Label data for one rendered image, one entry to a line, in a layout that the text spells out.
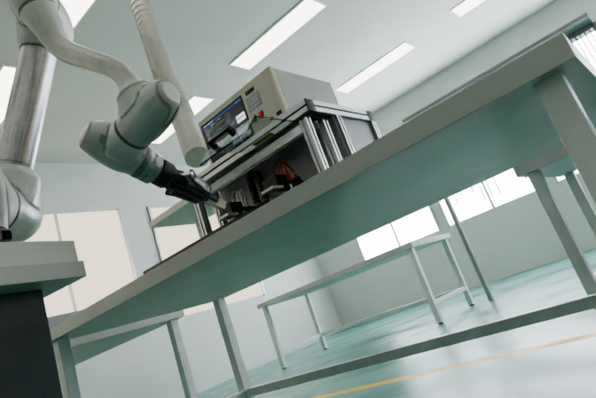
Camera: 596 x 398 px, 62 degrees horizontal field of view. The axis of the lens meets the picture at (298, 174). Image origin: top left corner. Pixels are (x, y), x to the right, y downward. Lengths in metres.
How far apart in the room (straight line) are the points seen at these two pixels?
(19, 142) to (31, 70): 0.22
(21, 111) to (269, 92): 0.80
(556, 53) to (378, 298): 8.17
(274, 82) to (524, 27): 6.57
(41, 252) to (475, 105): 0.99
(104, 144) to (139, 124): 0.12
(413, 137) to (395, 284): 7.78
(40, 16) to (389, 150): 1.00
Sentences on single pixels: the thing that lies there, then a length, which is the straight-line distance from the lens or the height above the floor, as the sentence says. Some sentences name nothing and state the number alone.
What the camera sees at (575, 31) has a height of 1.90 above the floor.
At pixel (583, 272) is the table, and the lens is 2.40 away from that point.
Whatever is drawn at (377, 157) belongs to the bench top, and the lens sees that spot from 1.09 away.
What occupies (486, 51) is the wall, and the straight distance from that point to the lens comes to 8.21.
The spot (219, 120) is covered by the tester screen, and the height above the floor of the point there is 1.27.
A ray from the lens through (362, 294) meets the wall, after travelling 9.15.
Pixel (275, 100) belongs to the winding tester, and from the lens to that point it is 1.80.
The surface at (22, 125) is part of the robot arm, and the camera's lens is 1.60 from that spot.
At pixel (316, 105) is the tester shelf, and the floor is 1.09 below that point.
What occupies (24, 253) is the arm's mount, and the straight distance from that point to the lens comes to 1.26.
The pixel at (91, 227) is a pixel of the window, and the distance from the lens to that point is 6.91.
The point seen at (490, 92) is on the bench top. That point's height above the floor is 0.72.
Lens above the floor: 0.45
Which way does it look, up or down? 15 degrees up
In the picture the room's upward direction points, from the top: 20 degrees counter-clockwise
